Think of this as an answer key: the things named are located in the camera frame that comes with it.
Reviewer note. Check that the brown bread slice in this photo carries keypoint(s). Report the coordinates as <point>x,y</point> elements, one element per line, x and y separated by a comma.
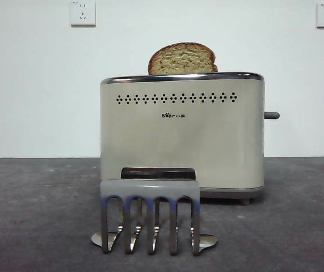
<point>181,61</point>

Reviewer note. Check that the cream two-slot toaster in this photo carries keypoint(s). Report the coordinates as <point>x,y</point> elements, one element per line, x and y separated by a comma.
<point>178,141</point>

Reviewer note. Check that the grey toaster lever knob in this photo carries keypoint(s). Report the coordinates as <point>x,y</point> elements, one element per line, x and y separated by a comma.
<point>273,115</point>

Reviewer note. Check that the silver metal toast rack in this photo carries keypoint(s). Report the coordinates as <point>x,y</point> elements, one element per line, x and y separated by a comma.
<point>150,188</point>

